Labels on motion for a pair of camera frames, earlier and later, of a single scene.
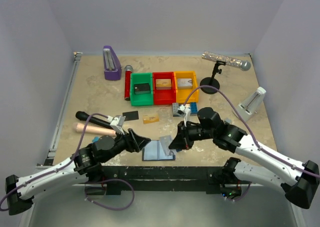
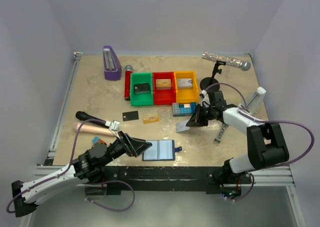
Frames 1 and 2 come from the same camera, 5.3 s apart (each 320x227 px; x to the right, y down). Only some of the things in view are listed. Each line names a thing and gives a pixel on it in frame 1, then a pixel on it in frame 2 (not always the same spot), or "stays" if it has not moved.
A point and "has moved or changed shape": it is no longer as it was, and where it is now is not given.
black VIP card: x=131 y=115 stays
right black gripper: x=182 y=141 to x=199 y=121
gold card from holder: x=151 y=118 stays
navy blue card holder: x=153 y=150 stays
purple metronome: x=112 y=67 stays
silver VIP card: x=165 y=141 has moved or changed shape
